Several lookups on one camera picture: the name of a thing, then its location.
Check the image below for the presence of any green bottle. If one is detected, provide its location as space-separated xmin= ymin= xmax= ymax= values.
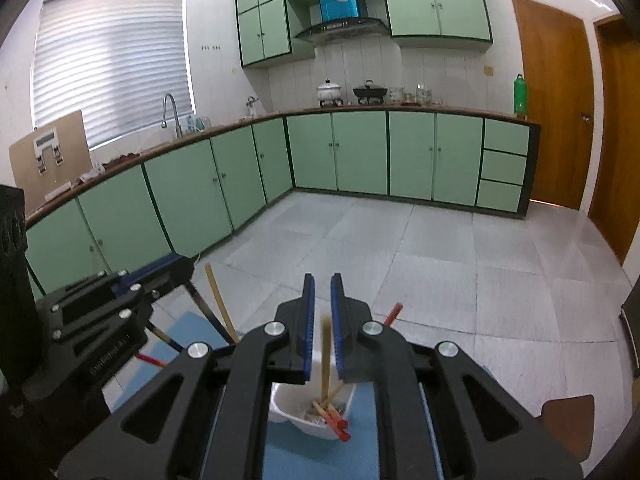
xmin=513 ymin=74 xmax=529 ymax=117

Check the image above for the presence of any blue range hood chimney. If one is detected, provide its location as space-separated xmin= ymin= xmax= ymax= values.
xmin=318 ymin=0 xmax=363 ymax=22

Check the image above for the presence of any brown cardboard board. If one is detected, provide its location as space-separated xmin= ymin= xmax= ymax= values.
xmin=9 ymin=110 xmax=93 ymax=211

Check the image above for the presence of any white plastic utensil holder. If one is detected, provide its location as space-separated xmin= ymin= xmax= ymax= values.
xmin=270 ymin=332 xmax=358 ymax=442

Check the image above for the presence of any brown wooden door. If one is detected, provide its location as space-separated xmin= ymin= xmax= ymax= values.
xmin=510 ymin=0 xmax=596 ymax=211
xmin=587 ymin=12 xmax=640 ymax=266

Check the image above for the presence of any green wall cabinet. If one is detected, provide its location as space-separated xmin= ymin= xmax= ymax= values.
xmin=377 ymin=0 xmax=493 ymax=53
xmin=235 ymin=0 xmax=293 ymax=68

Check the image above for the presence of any white cooking pot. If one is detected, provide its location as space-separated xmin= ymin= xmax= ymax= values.
xmin=316 ymin=79 xmax=345 ymax=107

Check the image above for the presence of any black wok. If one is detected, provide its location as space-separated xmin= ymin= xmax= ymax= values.
xmin=352 ymin=80 xmax=389 ymax=106

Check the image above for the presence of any blue mat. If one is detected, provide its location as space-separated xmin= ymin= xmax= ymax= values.
xmin=105 ymin=310 xmax=381 ymax=480

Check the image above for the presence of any metal kitchen faucet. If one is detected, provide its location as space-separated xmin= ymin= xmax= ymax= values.
xmin=161 ymin=93 xmax=184 ymax=139

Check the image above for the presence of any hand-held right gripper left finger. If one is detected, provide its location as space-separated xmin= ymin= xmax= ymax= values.
xmin=56 ymin=273 xmax=317 ymax=480

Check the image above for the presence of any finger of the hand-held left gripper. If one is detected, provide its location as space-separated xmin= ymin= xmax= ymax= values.
xmin=36 ymin=260 xmax=196 ymax=330
xmin=112 ymin=254 xmax=192 ymax=286

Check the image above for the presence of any black range hood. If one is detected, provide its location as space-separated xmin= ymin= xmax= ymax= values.
xmin=293 ymin=17 xmax=391 ymax=45

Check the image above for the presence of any white window blind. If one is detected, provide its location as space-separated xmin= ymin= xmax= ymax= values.
xmin=31 ymin=0 xmax=196 ymax=150

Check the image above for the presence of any dark chopstick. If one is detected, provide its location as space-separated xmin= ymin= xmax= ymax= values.
xmin=186 ymin=284 xmax=236 ymax=347
xmin=144 ymin=324 xmax=187 ymax=355

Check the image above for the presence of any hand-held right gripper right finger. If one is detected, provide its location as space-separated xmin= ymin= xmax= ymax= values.
xmin=331 ymin=273 xmax=583 ymax=480

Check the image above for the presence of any green base cabinet unit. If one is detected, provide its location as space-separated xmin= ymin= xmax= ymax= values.
xmin=282 ymin=106 xmax=542 ymax=220
xmin=24 ymin=114 xmax=296 ymax=296

